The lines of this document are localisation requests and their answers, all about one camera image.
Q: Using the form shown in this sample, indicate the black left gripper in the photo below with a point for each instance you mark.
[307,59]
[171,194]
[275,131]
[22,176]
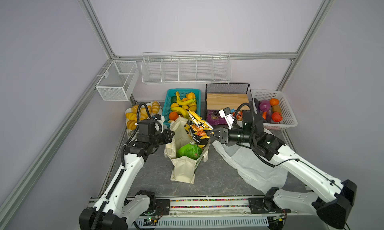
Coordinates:
[167,137]

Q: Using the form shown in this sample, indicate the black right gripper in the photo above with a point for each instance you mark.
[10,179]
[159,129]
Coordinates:
[225,135]

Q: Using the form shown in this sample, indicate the green snack bag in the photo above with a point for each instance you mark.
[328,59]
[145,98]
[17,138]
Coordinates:
[190,150]

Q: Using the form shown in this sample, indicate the white plastic grocery bag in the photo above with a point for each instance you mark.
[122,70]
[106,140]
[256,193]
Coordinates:
[250,168]

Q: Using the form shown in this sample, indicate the yellow black chips bag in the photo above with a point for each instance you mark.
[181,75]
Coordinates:
[197,128]

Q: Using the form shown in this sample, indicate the beige canvas tote bag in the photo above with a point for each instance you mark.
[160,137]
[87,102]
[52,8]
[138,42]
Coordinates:
[184,168]

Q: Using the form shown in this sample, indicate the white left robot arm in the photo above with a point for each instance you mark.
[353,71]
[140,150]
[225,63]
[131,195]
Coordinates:
[126,176]

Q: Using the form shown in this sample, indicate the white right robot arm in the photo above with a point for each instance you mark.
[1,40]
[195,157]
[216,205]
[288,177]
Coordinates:
[329,198]

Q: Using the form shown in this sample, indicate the red chips bag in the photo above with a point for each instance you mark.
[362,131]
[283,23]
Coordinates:
[238,116]

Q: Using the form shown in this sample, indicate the purple snack bag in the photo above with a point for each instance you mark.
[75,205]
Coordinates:
[214,118]

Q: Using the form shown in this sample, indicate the striped bread loaf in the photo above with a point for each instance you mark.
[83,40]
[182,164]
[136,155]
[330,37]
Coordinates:
[147,110]

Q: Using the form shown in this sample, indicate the striped bread right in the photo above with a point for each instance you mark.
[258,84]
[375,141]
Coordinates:
[155,107]

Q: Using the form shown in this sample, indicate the orange carrot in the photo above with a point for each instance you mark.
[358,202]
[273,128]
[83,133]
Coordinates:
[264,114]

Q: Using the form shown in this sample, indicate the white bread tray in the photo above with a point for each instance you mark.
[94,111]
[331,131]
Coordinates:
[129,111]

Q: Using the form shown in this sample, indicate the croissant bread bottom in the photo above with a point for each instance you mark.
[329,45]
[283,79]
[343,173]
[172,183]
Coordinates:
[131,125]

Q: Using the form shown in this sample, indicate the croissant bread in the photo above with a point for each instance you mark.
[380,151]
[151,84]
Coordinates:
[131,125]
[131,116]
[136,109]

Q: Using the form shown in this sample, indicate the purple sweet potato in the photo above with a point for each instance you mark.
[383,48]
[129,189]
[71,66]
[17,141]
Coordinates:
[269,116]

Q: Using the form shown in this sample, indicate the yellow banana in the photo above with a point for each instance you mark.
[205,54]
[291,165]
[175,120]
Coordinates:
[182,102]

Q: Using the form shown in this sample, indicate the croissant bread left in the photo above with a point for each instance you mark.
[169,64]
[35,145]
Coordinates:
[131,116]

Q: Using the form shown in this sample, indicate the purple onion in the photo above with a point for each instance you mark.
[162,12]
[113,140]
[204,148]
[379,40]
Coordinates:
[264,106]

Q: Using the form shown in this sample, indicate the croissant bread top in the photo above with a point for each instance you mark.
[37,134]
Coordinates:
[136,109]

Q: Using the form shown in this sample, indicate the black mesh wooden shelf rack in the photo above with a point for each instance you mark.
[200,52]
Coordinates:
[221,96]

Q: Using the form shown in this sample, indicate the red tomato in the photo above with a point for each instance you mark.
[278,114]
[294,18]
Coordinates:
[276,117]

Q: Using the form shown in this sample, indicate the teal plastic fruit basket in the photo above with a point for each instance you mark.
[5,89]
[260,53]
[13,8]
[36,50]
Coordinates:
[183,94]

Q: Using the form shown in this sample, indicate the brown potato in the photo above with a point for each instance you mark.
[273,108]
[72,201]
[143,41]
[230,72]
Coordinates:
[277,109]

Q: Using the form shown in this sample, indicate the orange fruit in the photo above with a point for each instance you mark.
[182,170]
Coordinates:
[191,96]

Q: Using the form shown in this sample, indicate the orange pumpkin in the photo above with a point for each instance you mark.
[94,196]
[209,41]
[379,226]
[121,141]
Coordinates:
[274,102]

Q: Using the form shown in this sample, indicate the white plastic vegetable basket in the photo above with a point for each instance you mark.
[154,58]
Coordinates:
[289,120]

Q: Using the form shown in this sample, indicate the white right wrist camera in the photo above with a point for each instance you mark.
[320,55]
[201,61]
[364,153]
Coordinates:
[227,114]

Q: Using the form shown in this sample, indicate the white mesh wall box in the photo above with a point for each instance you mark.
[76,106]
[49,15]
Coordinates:
[118,81]

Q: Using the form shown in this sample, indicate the white wire wall rack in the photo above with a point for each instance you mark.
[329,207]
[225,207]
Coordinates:
[186,67]

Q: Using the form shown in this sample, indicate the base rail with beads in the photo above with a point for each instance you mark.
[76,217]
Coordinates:
[211,213]

